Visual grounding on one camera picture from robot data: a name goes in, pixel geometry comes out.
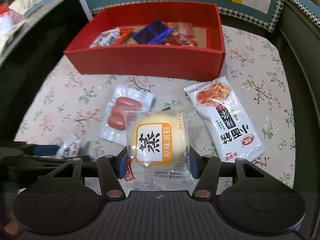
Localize small white red snack packet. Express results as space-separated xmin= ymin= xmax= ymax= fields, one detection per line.
xmin=55 ymin=134 xmax=85 ymax=159

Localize steamed cake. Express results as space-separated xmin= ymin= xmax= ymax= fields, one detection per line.
xmin=120 ymin=107 xmax=195 ymax=193

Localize white noodle snack packet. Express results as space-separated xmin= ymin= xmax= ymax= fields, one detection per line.
xmin=184 ymin=76 xmax=265 ymax=163

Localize vacuum packed sausages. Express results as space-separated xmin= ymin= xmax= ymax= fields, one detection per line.
xmin=98 ymin=85 xmax=154 ymax=146

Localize green white Kapron wafer packet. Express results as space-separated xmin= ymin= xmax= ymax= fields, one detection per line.
xmin=89 ymin=27 xmax=120 ymax=48

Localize red crown spicy strip packet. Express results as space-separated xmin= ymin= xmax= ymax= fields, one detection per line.
xmin=115 ymin=28 xmax=134 ymax=45

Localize pink pastry packet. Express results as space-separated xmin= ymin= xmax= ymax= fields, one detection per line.
xmin=165 ymin=22 xmax=195 ymax=39

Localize blue foil snack packet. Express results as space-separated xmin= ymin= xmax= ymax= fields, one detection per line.
xmin=132 ymin=17 xmax=173 ymax=44

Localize red Trolli candy bag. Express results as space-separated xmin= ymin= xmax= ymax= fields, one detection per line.
xmin=163 ymin=36 xmax=197 ymax=47

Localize floral tablecloth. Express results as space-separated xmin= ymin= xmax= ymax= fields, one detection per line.
xmin=15 ymin=26 xmax=296 ymax=186

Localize dark glass side table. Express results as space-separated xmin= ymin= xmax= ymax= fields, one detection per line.
xmin=1 ymin=0 xmax=89 ymax=142

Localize red cardboard box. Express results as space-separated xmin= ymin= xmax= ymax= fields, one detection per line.
xmin=65 ymin=1 xmax=226 ymax=81

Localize papers and bags on side table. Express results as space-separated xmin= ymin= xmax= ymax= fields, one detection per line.
xmin=0 ymin=4 xmax=25 ymax=54

